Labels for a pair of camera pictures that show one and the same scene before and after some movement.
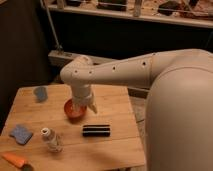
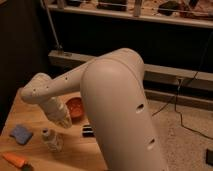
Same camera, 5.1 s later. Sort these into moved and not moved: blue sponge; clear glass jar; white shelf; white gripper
Moved: white gripper
Not moved: blue sponge; clear glass jar; white shelf
